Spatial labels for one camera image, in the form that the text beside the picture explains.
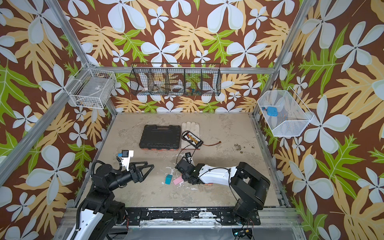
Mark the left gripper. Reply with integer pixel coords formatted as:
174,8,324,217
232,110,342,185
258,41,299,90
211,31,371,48
107,160,154,193

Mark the pink block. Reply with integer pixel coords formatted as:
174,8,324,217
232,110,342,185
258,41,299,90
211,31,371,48
173,176,184,186

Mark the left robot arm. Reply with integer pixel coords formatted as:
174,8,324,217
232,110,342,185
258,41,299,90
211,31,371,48
67,161,154,240

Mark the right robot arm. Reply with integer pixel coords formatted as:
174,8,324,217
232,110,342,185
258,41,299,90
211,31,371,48
176,158,271,225

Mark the teal block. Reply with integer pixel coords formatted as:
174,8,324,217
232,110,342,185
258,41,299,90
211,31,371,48
165,175,173,185

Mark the black charging board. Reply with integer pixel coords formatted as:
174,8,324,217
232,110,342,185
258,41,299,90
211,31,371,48
182,131,204,149

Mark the black red tool case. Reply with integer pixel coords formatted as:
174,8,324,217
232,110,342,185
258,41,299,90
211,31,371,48
139,125,181,150

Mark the beige work glove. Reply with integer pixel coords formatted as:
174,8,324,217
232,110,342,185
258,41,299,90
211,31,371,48
181,122,200,150

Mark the blue object in basket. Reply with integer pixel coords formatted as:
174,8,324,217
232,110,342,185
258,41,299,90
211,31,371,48
266,107,279,117

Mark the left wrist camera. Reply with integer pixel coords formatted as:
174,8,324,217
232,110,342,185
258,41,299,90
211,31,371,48
117,150,134,170

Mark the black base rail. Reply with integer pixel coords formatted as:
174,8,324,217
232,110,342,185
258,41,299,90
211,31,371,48
126,207,261,226

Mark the black wire basket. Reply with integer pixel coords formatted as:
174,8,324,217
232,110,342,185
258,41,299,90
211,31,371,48
128,63,222,96

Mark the white wire basket left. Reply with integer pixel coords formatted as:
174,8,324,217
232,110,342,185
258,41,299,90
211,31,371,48
66,64,117,109

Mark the white wire basket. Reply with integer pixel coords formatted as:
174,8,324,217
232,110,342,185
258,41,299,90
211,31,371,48
66,64,117,109
258,90,314,138

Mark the white wire basket right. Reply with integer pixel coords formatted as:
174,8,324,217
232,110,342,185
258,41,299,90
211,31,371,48
258,90,314,138

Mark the aluminium frame post left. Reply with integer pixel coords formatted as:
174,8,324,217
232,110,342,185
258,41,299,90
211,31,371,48
46,1,117,116

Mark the aluminium frame post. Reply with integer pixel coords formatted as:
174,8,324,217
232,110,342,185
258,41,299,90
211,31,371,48
251,0,319,116
46,1,117,116

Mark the aluminium frame post right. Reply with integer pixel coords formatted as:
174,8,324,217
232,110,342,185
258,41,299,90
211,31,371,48
251,0,319,116

